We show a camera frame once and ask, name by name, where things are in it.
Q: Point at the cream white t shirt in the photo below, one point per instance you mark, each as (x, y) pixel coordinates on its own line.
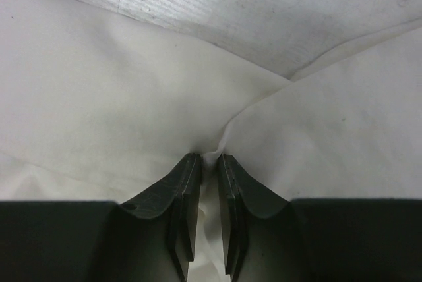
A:
(97, 105)

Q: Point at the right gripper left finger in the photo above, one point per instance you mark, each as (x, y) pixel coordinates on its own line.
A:
(151, 237)

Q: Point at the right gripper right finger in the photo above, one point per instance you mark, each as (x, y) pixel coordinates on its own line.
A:
(260, 233)

